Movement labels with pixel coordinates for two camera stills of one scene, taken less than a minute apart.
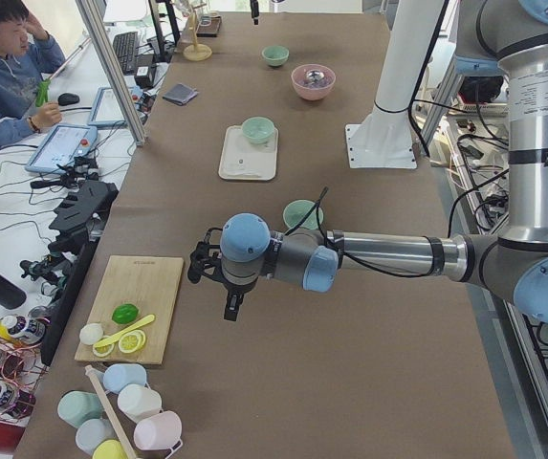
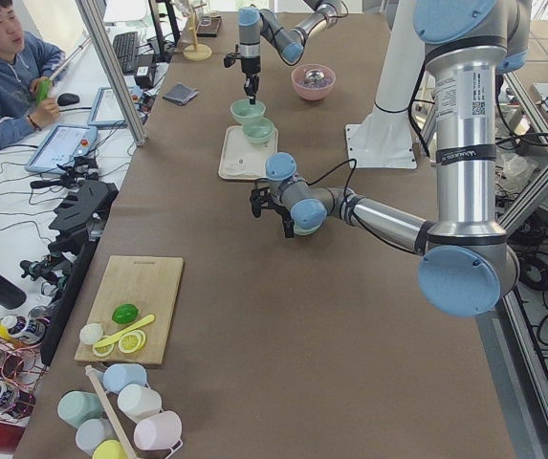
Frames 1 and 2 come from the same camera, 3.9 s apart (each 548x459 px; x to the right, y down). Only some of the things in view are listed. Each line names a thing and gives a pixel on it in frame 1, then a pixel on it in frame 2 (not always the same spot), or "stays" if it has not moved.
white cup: [136, 401] stays
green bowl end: [275, 54] -> [242, 110]
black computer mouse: [67, 98] stays
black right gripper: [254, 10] -> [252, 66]
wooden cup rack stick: [109, 414] stays
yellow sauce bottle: [17, 329] stays
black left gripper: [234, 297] -> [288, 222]
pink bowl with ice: [313, 81] stays
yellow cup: [109, 448] stays
